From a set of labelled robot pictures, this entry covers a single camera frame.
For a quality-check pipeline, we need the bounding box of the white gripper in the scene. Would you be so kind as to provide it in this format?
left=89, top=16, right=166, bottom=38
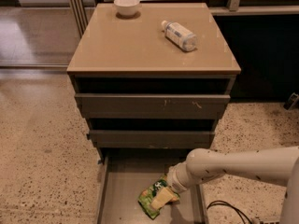
left=150, top=162, right=188, bottom=210

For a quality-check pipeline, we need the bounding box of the green rice chip bag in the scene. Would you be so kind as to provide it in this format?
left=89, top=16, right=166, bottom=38
left=137, top=175, right=180, bottom=219

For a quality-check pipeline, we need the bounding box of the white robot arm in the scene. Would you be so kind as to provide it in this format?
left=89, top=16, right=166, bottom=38
left=150, top=147, right=299, bottom=224

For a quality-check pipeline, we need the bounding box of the open bottom drawer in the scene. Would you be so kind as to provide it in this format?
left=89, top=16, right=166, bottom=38
left=95, top=148, right=208, bottom=224

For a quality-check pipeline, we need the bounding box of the grey middle drawer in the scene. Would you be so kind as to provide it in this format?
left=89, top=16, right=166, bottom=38
left=88, top=130, right=215, bottom=148

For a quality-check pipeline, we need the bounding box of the grey drawer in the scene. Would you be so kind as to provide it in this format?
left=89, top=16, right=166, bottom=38
left=88, top=130, right=215, bottom=148
left=75, top=93, right=230, bottom=119

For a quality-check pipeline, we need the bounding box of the tan drawer cabinet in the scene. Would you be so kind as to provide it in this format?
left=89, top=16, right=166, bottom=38
left=67, top=3, right=240, bottom=158

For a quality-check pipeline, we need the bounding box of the grey top drawer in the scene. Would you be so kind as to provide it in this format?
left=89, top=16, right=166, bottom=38
left=75, top=93, right=230, bottom=119

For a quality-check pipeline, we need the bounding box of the metal floor vent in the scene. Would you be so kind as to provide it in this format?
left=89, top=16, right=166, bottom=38
left=251, top=217, right=280, bottom=224

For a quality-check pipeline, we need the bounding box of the clear plastic water bottle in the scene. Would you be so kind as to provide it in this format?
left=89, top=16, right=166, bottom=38
left=161, top=21, right=197, bottom=52

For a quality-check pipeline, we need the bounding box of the small dark floor object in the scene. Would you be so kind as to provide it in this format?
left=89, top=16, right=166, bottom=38
left=283, top=92, right=299, bottom=110

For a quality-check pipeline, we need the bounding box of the white ceramic bowl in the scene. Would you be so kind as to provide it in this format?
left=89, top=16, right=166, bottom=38
left=114, top=0, right=140, bottom=17

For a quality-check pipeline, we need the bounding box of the black floor cable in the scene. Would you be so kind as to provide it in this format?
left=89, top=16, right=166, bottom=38
left=206, top=200, right=252, bottom=224

